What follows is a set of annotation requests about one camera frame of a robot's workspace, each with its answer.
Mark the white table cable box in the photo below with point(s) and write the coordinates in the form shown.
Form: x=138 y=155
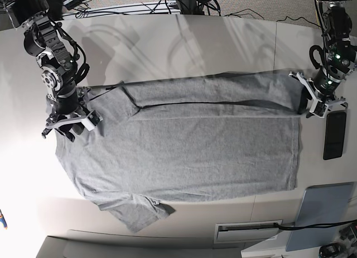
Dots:
x=246 y=232

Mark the black smartphone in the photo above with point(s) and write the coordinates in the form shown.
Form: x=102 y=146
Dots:
x=334 y=135

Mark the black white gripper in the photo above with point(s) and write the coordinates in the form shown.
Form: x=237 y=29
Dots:
x=65 y=114
x=323 y=85

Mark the blue-grey tablet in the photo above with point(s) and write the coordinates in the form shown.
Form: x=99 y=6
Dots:
x=320 y=204

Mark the blue orange pen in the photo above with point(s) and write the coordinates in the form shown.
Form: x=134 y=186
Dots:
x=3 y=221

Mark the grey T-shirt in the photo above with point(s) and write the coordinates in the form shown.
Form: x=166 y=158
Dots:
x=186 y=140

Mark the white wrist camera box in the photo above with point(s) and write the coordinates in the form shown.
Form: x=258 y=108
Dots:
x=319 y=108
x=92 y=119

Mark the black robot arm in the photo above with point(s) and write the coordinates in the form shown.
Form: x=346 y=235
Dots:
x=62 y=63
x=334 y=62

